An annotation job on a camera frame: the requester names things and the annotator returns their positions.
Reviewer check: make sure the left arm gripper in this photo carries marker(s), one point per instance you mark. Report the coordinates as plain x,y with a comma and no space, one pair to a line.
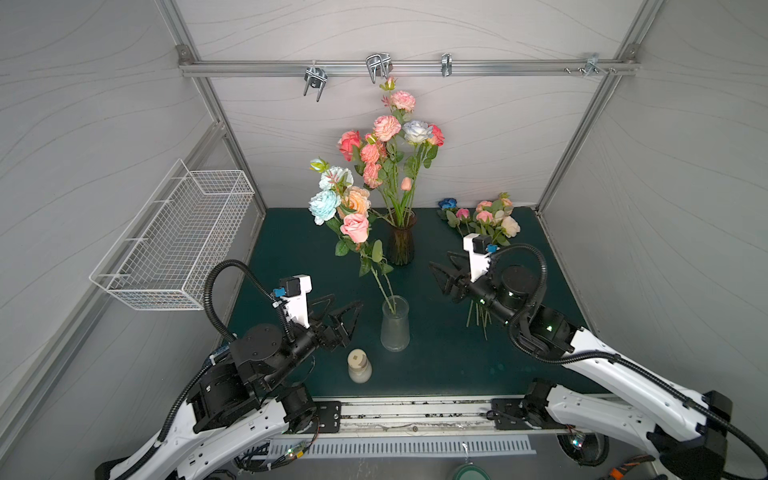
336,336

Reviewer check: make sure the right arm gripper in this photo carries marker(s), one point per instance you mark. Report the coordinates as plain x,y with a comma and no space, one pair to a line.
465,285

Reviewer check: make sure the pink ribbed glass vase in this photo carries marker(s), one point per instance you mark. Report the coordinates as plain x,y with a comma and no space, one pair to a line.
401,246

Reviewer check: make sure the clear ribbed glass vase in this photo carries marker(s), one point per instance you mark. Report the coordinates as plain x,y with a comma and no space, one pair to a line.
395,327

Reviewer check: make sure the medium pink rose stem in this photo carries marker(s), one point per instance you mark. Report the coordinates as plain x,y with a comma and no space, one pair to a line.
354,237

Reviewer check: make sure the pink bud stem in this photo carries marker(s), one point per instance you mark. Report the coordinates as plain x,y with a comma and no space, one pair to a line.
405,203

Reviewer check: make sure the teal white flower spray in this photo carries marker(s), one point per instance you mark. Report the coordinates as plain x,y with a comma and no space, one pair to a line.
322,205

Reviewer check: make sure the tall peach peony stem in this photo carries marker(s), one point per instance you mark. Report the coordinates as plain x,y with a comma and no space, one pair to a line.
355,207

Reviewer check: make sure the pink carnation spray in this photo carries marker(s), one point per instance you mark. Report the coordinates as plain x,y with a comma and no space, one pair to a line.
379,172

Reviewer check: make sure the white blue rose stem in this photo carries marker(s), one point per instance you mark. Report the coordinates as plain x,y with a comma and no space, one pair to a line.
414,134

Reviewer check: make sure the large pink rose stem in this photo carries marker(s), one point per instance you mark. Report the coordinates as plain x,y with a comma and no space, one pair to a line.
350,144

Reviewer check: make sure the tall pink peony stem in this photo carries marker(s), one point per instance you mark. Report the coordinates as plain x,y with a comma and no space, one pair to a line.
389,127

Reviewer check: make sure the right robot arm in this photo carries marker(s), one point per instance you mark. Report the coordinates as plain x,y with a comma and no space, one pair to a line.
687,431

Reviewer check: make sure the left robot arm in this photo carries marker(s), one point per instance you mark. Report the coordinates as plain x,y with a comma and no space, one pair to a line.
241,397

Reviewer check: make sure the cream capped bottle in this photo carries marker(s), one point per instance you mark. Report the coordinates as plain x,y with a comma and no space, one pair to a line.
359,366

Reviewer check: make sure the small pink rose bunch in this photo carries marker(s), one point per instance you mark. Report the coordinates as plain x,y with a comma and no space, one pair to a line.
489,218

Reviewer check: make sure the dark blue small flower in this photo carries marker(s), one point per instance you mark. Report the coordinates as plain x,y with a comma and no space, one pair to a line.
448,204

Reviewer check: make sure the white vented strip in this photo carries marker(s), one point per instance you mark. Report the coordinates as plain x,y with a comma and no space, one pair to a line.
468,447

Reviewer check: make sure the green round lid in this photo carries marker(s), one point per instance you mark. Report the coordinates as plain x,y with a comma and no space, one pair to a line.
468,471

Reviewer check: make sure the aluminium crossbar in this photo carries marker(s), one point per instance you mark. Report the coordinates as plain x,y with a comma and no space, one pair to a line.
400,68

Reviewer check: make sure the metal u-bolt clamp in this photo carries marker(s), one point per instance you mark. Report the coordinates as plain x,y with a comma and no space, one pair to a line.
315,78

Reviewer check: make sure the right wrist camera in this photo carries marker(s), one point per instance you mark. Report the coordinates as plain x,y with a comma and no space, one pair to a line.
479,249

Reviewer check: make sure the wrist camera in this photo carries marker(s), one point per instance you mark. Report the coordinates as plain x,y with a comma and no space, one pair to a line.
479,249
291,299

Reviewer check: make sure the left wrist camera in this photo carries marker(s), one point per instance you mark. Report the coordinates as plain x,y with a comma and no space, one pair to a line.
291,299

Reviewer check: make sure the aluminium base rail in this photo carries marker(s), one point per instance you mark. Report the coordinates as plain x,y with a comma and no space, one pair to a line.
356,418

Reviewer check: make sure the white wire basket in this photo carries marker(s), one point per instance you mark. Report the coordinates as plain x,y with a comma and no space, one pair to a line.
162,258

